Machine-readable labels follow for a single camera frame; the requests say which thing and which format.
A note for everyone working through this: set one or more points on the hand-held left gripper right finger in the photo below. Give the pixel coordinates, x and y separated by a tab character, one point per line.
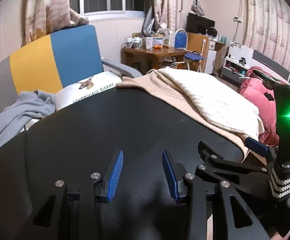
171	177

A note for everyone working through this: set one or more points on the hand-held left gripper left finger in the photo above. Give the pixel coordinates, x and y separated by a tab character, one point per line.
114	177

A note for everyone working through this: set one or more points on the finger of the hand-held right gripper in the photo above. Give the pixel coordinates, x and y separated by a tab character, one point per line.
207	150
256	146

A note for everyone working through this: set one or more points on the cream knit sweater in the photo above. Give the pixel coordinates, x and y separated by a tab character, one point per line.
210	100

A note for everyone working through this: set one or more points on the pink quilt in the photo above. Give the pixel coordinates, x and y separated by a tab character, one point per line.
255	92

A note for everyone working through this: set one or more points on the dark patterned cloth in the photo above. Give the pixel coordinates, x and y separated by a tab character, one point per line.
270	78

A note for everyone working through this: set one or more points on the dark grey bed headboard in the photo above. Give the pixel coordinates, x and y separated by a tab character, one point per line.
280	66

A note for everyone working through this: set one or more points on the beige garment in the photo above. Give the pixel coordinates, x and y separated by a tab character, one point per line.
155	87

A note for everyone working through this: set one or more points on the white small cabinet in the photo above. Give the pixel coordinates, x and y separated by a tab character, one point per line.
211	61

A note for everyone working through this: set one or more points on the white printed shirt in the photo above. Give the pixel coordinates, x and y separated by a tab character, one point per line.
94	90

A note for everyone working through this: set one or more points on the white low shelf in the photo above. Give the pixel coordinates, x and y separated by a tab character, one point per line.
240	55

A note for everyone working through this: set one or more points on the wooden cabinet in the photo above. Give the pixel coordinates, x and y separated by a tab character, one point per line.
196	45

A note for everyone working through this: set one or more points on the wooden table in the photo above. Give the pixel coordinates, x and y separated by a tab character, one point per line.
155	53

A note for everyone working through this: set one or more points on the blue folding chair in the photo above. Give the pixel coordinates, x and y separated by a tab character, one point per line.
181	40

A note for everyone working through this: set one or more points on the pile of oranges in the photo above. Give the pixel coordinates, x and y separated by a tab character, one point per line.
157	46

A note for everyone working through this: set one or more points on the grey garment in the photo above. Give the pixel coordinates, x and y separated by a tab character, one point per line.
14	115

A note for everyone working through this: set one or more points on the clear plastic jar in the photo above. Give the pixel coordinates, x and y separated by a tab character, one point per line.
168	38

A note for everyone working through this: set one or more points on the beige patterned curtain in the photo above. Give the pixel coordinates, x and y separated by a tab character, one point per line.
272	22
49	7
165	2

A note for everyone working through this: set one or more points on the printed cardboard box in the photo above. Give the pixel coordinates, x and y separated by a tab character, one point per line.
158	39

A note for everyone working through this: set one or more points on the black television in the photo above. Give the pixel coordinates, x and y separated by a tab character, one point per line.
197	23

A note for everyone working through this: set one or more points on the grey yellow blue armchair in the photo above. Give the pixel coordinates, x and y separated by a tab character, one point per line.
72	55

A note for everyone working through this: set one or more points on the silver plastic bag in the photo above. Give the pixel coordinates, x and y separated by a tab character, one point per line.
150	21

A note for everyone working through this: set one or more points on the grey hanging bag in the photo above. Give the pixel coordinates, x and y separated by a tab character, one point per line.
197	6

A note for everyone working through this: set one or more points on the white wall socket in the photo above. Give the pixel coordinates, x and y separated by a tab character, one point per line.
238	19

